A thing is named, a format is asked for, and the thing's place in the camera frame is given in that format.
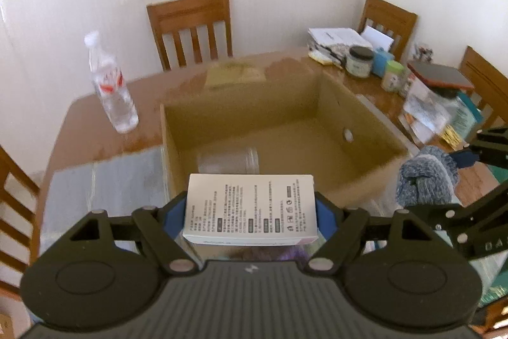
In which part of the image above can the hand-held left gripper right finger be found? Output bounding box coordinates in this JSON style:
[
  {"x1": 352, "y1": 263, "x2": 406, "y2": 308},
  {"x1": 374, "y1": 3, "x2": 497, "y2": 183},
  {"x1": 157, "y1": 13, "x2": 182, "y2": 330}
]
[{"x1": 305, "y1": 191, "x2": 437, "y2": 273}]

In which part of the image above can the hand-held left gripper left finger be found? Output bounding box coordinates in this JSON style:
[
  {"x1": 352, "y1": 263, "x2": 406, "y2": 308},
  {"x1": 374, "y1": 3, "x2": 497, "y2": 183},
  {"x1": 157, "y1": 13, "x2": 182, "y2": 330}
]
[{"x1": 70, "y1": 191, "x2": 200, "y2": 275}]

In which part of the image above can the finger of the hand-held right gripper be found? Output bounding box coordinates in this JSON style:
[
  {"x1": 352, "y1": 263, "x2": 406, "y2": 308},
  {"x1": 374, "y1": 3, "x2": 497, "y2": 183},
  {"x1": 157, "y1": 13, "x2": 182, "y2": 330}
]
[
  {"x1": 454, "y1": 126, "x2": 508, "y2": 169},
  {"x1": 407, "y1": 184, "x2": 508, "y2": 260}
]

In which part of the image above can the blue grey knitted sock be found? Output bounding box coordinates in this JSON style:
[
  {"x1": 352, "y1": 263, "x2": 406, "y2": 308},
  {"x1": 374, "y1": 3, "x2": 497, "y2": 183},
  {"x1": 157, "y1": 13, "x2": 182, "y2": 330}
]
[{"x1": 396, "y1": 146, "x2": 461, "y2": 208}]

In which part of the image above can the white printed carton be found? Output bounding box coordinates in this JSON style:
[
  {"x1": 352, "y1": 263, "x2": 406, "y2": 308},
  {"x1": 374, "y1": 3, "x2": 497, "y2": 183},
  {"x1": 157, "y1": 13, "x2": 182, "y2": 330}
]
[{"x1": 183, "y1": 173, "x2": 320, "y2": 245}]

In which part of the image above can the brown cardboard box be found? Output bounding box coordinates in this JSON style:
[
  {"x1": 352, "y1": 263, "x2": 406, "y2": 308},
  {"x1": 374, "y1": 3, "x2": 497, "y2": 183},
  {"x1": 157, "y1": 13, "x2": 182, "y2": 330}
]
[{"x1": 160, "y1": 63, "x2": 409, "y2": 200}]

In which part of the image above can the teal book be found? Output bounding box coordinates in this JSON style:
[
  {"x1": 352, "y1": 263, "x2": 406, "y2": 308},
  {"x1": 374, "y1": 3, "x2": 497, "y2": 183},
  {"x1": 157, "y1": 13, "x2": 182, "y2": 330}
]
[{"x1": 452, "y1": 93, "x2": 485, "y2": 137}]

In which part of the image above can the yellow patterned packet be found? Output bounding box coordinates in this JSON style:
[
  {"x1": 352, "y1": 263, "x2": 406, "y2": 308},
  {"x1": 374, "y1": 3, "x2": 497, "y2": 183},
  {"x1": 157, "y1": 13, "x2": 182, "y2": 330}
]
[{"x1": 440, "y1": 126, "x2": 463, "y2": 147}]

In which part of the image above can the wooden chair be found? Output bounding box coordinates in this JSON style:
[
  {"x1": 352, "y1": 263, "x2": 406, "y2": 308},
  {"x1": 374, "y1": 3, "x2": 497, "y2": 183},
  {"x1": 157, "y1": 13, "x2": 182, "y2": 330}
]
[
  {"x1": 458, "y1": 46, "x2": 508, "y2": 133},
  {"x1": 0, "y1": 144, "x2": 42, "y2": 292},
  {"x1": 357, "y1": 0, "x2": 418, "y2": 62},
  {"x1": 146, "y1": 0, "x2": 234, "y2": 73}
]

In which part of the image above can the clear bag of papers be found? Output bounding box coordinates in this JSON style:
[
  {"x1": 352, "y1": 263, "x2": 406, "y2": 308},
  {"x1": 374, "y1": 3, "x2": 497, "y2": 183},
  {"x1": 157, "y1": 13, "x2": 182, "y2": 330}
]
[{"x1": 399, "y1": 85, "x2": 457, "y2": 145}]

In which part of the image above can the clear plastic jar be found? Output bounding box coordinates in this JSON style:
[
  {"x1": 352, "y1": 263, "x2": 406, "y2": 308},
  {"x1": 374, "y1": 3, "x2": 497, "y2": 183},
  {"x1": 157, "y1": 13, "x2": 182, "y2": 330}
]
[{"x1": 197, "y1": 146, "x2": 260, "y2": 175}]

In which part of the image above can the grey checked tablecloth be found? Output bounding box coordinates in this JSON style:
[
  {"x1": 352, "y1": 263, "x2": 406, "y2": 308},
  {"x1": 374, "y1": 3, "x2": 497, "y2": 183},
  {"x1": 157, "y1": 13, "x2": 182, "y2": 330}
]
[{"x1": 40, "y1": 146, "x2": 508, "y2": 304}]

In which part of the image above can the red black pad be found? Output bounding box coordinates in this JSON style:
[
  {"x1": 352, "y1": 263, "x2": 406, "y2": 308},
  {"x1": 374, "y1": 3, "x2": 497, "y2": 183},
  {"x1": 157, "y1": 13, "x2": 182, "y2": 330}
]
[{"x1": 407, "y1": 61, "x2": 475, "y2": 91}]

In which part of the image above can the green lidded cup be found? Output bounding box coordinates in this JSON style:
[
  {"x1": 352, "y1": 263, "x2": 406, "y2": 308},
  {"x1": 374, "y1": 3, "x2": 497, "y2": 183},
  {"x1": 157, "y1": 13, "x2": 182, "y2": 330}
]
[{"x1": 381, "y1": 61, "x2": 404, "y2": 92}]

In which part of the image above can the clear plastic water bottle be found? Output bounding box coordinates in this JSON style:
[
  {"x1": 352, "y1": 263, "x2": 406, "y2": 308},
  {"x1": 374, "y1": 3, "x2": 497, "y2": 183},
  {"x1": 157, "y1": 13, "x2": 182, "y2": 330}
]
[{"x1": 84, "y1": 30, "x2": 139, "y2": 134}]

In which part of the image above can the blue plastic container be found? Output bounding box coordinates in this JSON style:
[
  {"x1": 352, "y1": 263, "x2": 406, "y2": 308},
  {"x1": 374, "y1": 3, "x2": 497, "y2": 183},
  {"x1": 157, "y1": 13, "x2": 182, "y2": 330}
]
[{"x1": 372, "y1": 47, "x2": 395, "y2": 78}]

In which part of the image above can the glass jar with black lid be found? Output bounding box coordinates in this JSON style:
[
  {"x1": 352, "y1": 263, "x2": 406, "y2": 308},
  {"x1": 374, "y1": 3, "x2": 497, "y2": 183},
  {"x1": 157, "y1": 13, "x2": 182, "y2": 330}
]
[{"x1": 345, "y1": 46, "x2": 375, "y2": 78}]

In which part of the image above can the white envelope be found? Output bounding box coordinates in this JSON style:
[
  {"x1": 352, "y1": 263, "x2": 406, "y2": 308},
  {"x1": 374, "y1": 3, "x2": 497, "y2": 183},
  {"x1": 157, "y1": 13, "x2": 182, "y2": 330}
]
[{"x1": 359, "y1": 25, "x2": 393, "y2": 51}]

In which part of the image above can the stack of white papers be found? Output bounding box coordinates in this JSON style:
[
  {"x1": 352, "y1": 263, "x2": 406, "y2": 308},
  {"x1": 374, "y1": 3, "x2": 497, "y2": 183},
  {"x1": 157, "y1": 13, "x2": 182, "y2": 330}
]
[{"x1": 307, "y1": 28, "x2": 371, "y2": 58}]

